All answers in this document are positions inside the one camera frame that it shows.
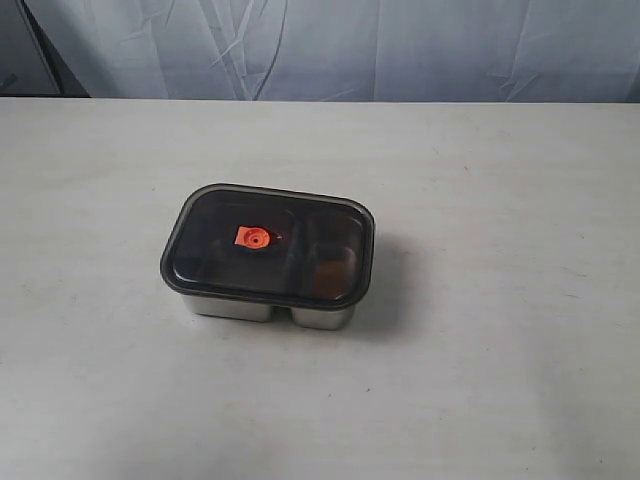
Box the dark transparent lunch box lid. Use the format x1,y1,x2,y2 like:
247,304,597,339
159,182,377,307

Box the yellow toy cheese wedge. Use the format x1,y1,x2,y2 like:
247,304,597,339
311,247,357,300

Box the stainless steel lunch box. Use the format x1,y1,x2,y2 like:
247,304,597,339
159,182,377,332

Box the grey backdrop curtain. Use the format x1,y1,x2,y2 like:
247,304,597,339
1,1,639,103

